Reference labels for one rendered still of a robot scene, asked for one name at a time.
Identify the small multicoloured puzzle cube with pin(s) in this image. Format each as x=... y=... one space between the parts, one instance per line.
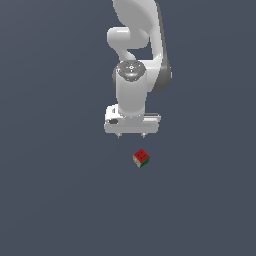
x=141 y=158

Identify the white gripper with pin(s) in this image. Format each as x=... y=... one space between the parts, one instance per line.
x=130 y=124

